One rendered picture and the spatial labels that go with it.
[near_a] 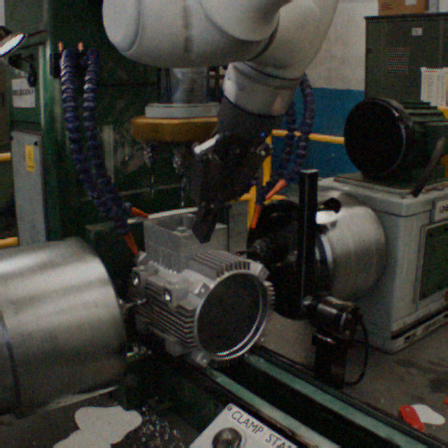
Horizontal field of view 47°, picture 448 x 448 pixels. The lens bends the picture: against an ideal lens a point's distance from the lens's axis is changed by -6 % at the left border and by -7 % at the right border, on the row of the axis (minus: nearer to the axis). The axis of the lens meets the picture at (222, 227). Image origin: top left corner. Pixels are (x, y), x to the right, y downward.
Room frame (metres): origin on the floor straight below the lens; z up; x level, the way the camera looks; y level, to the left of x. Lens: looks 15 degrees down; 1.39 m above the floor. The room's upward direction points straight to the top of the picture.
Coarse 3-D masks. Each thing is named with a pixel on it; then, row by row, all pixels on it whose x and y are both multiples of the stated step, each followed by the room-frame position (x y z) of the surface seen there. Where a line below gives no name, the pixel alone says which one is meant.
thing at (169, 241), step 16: (144, 224) 0.95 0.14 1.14; (160, 224) 0.97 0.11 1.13; (176, 224) 0.99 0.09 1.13; (192, 224) 0.99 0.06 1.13; (160, 240) 0.90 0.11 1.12; (176, 240) 0.86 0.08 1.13; (192, 240) 0.87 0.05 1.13; (224, 240) 0.91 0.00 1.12; (160, 256) 0.90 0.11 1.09; (176, 256) 0.86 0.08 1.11; (176, 272) 0.86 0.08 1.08
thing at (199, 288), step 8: (136, 256) 0.93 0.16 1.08; (144, 256) 0.93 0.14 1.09; (136, 264) 0.93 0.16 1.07; (144, 264) 0.92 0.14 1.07; (256, 264) 0.87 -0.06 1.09; (256, 272) 0.86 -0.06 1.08; (264, 272) 0.87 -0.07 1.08; (200, 280) 0.79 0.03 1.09; (192, 288) 0.79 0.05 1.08; (200, 288) 0.78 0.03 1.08; (208, 288) 0.79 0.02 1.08; (200, 296) 0.78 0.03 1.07; (264, 336) 0.87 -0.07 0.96; (256, 344) 0.86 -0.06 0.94; (200, 352) 0.79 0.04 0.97; (200, 360) 0.78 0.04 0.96; (208, 360) 0.79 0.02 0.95
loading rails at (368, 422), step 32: (160, 352) 0.88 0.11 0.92; (256, 352) 0.87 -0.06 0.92; (160, 384) 0.88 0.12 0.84; (192, 384) 0.80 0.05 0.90; (224, 384) 0.77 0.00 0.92; (256, 384) 0.82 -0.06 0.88; (288, 384) 0.76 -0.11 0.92; (320, 384) 0.75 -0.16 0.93; (160, 416) 0.83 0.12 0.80; (192, 416) 0.80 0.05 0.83; (256, 416) 0.67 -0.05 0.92; (288, 416) 0.67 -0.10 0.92; (320, 416) 0.70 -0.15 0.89; (352, 416) 0.66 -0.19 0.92; (384, 416) 0.64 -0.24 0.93
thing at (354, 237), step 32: (320, 192) 1.12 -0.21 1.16; (256, 224) 1.10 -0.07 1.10; (288, 224) 1.02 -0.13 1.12; (320, 224) 0.97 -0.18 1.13; (352, 224) 1.02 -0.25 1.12; (256, 256) 1.05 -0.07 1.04; (288, 256) 0.98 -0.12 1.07; (320, 256) 0.96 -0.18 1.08; (352, 256) 0.98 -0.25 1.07; (384, 256) 1.06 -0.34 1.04; (288, 288) 1.02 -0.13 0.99; (320, 288) 0.95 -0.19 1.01; (352, 288) 0.99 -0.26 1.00
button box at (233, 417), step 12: (228, 408) 0.46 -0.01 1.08; (216, 420) 0.45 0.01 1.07; (228, 420) 0.44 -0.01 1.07; (240, 420) 0.44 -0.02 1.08; (252, 420) 0.43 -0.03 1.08; (204, 432) 0.44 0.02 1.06; (216, 432) 0.44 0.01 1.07; (240, 432) 0.42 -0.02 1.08; (252, 432) 0.42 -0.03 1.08; (264, 432) 0.41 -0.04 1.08; (192, 444) 0.43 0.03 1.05; (204, 444) 0.43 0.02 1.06; (252, 444) 0.41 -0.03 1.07; (264, 444) 0.40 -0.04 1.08; (276, 444) 0.40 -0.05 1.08; (288, 444) 0.39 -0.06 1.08
